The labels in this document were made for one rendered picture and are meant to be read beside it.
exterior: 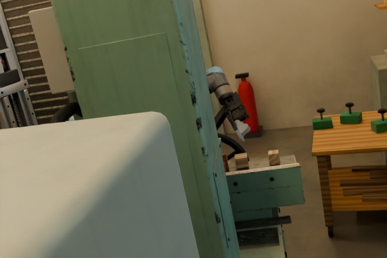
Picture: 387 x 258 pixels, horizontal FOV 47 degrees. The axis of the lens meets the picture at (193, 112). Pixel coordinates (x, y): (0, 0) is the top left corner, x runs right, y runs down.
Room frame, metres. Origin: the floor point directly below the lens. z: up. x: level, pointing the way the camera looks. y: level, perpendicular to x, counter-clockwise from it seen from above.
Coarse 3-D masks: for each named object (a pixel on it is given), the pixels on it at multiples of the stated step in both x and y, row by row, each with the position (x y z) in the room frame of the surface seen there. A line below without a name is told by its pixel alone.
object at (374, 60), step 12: (384, 0) 3.20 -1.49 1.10; (372, 60) 3.10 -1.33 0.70; (384, 60) 3.02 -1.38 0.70; (372, 72) 3.15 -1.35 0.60; (384, 72) 2.81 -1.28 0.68; (372, 84) 3.22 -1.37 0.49; (384, 84) 2.81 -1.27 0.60; (384, 96) 2.82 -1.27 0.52; (384, 108) 2.82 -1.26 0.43; (384, 156) 2.85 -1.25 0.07
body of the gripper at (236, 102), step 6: (222, 96) 1.82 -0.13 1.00; (228, 96) 1.81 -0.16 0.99; (234, 96) 1.82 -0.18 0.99; (222, 102) 1.83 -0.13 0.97; (228, 102) 1.82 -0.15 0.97; (234, 102) 1.80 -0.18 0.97; (240, 102) 1.77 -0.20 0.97; (228, 108) 1.78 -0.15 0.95; (234, 108) 1.77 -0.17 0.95; (240, 108) 1.77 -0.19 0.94; (228, 114) 1.78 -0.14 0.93; (234, 114) 1.76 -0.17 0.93; (240, 114) 1.75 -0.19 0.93; (246, 114) 1.77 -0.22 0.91; (234, 120) 1.76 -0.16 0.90; (240, 120) 1.79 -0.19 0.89
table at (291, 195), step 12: (288, 156) 1.29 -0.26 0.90; (240, 168) 1.28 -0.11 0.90; (252, 168) 1.26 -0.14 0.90; (240, 192) 1.12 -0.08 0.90; (252, 192) 1.11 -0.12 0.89; (264, 192) 1.11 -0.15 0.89; (276, 192) 1.10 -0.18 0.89; (288, 192) 1.10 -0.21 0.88; (300, 192) 1.09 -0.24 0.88; (240, 204) 1.12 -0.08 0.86; (252, 204) 1.12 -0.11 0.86; (264, 204) 1.11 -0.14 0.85; (276, 204) 1.10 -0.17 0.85; (288, 204) 1.10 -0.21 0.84
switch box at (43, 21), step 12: (36, 12) 0.84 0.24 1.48; (48, 12) 0.84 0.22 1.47; (36, 24) 0.85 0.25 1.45; (48, 24) 0.84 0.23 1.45; (36, 36) 0.85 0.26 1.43; (48, 36) 0.84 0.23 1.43; (48, 48) 0.84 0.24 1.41; (60, 48) 0.84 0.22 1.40; (48, 60) 0.84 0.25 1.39; (60, 60) 0.84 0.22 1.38; (48, 72) 0.85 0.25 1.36; (60, 72) 0.84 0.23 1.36; (60, 84) 0.84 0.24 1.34; (72, 84) 0.84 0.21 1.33
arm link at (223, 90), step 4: (220, 88) 1.84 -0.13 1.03; (224, 88) 1.84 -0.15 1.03; (228, 88) 1.84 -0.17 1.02; (216, 92) 1.85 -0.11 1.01; (220, 92) 1.83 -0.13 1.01; (224, 92) 1.82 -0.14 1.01; (228, 92) 1.82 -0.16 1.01; (232, 92) 1.84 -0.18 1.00; (216, 96) 1.86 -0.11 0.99; (220, 96) 1.83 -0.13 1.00
